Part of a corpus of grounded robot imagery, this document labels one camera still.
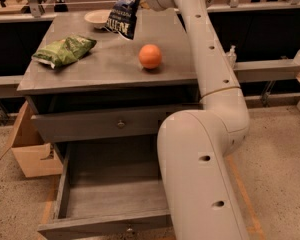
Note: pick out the grey wooden drawer cabinet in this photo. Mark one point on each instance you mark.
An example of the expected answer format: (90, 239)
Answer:
(188, 98)

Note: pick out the open grey middle drawer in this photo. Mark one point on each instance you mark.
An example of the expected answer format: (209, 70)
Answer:
(109, 186)

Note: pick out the white bowl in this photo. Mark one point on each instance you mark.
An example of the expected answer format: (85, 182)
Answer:
(97, 18)

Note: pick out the grey metal railing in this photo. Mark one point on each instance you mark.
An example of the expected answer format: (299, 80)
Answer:
(266, 69)

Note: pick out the blue chip bag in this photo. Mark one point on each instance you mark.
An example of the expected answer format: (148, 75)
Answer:
(122, 18)

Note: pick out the cardboard box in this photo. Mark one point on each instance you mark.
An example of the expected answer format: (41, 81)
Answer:
(34, 156)

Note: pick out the orange ball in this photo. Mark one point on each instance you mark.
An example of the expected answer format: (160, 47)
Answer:
(150, 56)

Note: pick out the green chip bag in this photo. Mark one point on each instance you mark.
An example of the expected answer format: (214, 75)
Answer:
(65, 51)

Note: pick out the closed grey top drawer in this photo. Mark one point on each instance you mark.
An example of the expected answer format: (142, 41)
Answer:
(98, 124)

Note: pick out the clear sanitizer pump bottle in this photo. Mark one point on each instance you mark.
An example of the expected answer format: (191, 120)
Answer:
(232, 56)

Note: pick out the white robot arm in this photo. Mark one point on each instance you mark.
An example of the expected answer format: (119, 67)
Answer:
(192, 144)

